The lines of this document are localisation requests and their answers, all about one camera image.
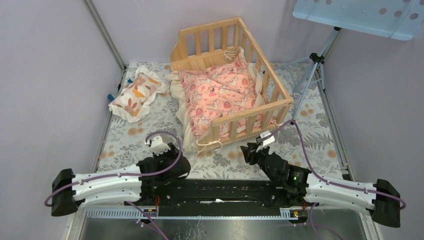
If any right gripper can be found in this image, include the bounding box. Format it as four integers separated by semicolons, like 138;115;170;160
240;142;279;184

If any pink patterned bed cushion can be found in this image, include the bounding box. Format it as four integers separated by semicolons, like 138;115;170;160
170;54;266;152

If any wooden pet bed frame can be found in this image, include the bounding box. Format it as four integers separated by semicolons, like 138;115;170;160
170;16;294;144

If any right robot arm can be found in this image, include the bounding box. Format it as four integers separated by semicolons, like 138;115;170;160
240;140;403;228

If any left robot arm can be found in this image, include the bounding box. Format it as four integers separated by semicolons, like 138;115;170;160
44;134;191;217

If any floral table mat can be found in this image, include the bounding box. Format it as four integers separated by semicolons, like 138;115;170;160
96;61;346;182

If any floral small pillow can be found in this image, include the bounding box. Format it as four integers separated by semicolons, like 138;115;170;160
108;65;169;123

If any blue toy item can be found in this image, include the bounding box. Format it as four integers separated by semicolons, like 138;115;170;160
107;78;135;105

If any black tripod stand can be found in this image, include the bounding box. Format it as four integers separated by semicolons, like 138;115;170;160
286;26;342;120

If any grey diagonal pole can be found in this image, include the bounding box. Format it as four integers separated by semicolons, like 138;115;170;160
82;0;127;72

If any light blue perforated panel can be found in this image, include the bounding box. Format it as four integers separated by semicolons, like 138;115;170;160
292;0;424;41

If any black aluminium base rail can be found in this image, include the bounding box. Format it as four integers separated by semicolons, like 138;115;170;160
133;179;282;208

